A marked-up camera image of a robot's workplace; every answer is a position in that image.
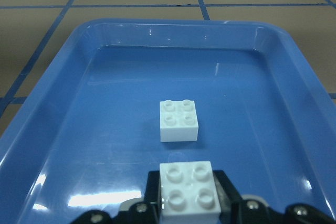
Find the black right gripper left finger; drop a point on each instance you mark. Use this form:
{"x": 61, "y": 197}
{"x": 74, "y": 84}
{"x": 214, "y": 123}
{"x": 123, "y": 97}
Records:
{"x": 152, "y": 197}

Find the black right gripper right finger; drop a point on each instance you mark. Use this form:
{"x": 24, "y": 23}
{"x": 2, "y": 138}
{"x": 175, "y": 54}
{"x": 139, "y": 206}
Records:
{"x": 229, "y": 197}

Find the white block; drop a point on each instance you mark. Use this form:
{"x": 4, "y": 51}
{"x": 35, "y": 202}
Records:
{"x": 178, "y": 121}
{"x": 188, "y": 193}

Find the blue plastic tray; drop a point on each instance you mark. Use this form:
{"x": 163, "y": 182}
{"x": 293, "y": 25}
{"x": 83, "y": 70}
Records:
{"x": 80, "y": 148}

